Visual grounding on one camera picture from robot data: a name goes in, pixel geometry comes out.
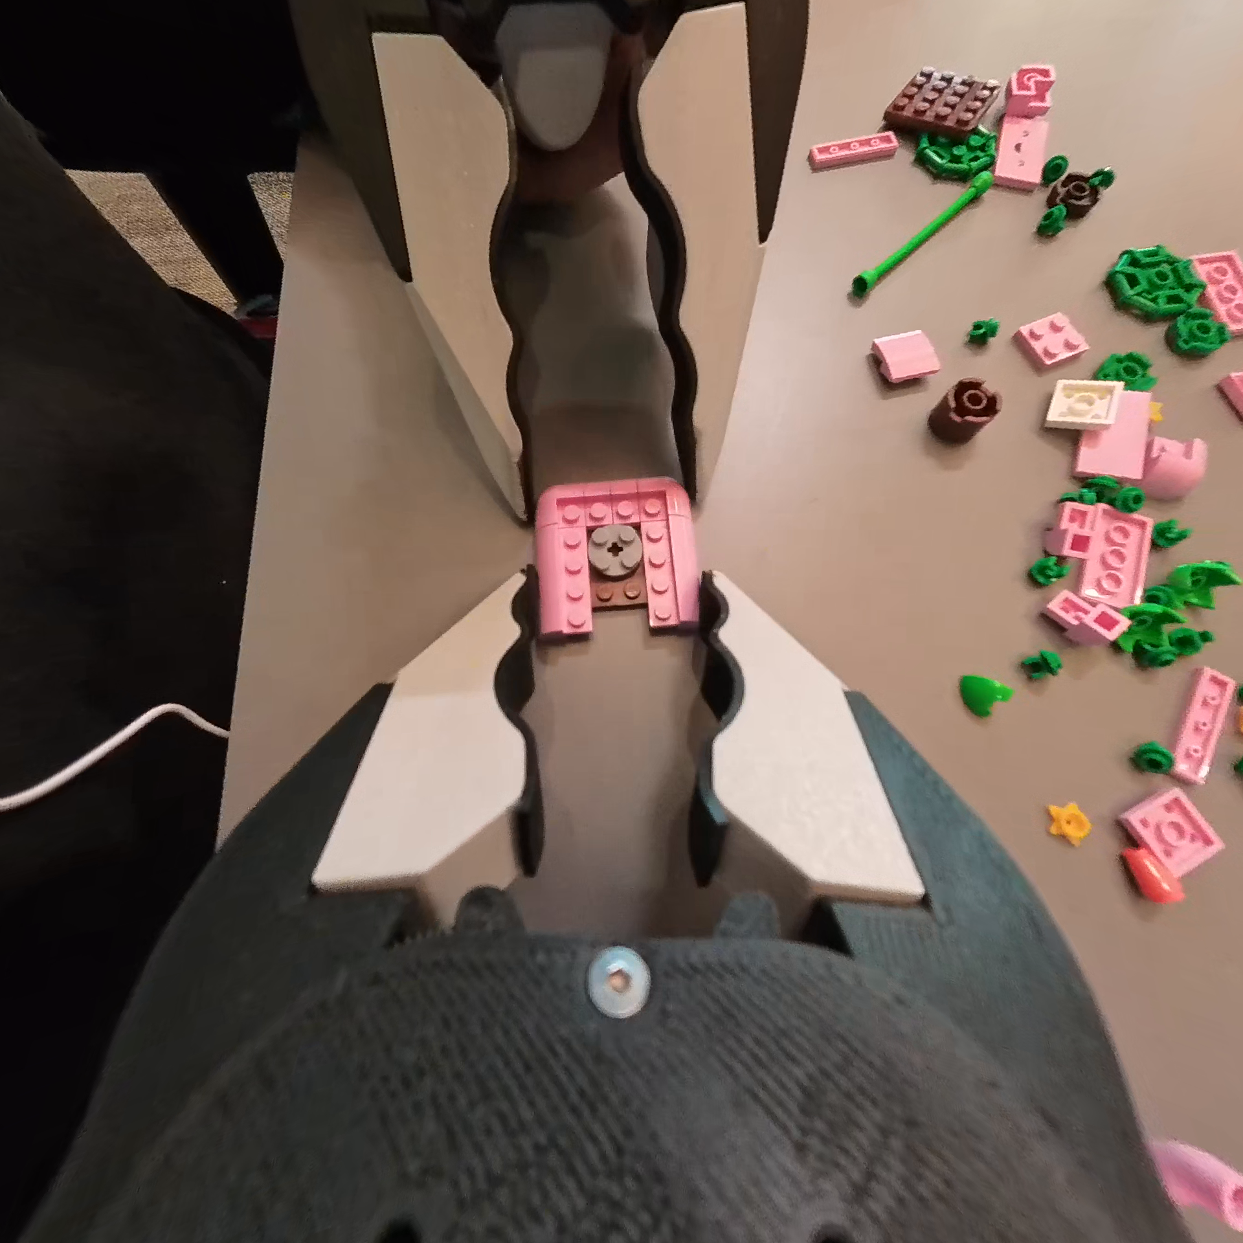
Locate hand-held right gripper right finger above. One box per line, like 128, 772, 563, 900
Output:
690, 572, 927, 933

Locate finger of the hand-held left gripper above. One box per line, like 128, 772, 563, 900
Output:
626, 4, 771, 508
372, 32, 535, 526

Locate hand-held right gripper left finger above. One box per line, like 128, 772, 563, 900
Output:
311, 569, 542, 927

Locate pink and brown brick assembly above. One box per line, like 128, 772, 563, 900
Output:
535, 479, 703, 643

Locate person's left hand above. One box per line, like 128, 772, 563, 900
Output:
505, 49, 650, 203

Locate green rod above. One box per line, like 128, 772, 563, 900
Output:
851, 174, 995, 298

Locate brown square studded plate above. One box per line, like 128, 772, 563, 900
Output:
882, 67, 1002, 135

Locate brown round brick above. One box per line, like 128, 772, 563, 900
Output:
927, 378, 1004, 443

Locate red cone piece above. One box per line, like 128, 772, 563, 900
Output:
1119, 847, 1189, 908

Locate scattered pink bricks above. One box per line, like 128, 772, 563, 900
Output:
808, 63, 1243, 877

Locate white square tile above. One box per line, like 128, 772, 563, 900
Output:
1044, 379, 1126, 431

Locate scattered green plant pieces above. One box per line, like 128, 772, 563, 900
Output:
913, 126, 1243, 779

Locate pink and brown branch assembly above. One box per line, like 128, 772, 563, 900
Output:
1150, 1137, 1243, 1227

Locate white cable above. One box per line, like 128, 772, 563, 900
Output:
0, 705, 231, 813

